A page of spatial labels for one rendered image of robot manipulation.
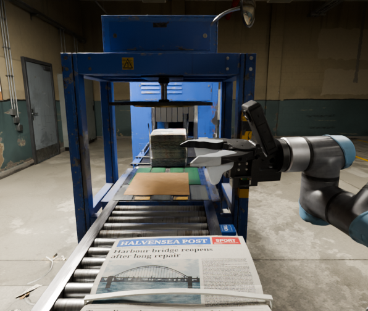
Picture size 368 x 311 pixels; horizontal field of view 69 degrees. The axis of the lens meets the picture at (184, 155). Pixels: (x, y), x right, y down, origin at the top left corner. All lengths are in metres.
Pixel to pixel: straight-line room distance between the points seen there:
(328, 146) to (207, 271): 0.35
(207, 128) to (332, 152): 3.16
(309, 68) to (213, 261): 9.34
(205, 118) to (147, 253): 3.22
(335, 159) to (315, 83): 9.18
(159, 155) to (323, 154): 1.67
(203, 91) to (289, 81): 6.04
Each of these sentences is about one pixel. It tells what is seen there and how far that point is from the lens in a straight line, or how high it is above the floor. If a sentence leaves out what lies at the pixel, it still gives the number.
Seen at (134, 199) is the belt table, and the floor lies 0.80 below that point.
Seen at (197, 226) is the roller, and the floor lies 0.79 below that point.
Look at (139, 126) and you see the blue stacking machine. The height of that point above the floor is 0.96.
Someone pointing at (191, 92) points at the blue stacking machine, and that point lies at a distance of 3.68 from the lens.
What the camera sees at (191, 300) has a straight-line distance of 0.47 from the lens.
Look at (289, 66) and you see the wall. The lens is 9.49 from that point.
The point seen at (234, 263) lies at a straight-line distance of 0.54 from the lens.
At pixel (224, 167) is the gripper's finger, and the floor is 1.21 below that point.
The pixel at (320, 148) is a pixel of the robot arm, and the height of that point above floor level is 1.23.
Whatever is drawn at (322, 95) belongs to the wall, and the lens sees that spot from 9.89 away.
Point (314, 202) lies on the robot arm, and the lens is 0.63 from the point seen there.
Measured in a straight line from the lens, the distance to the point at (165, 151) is 2.14.
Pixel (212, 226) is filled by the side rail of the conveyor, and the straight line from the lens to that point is 1.19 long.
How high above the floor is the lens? 1.33
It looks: 12 degrees down
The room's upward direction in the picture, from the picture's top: straight up
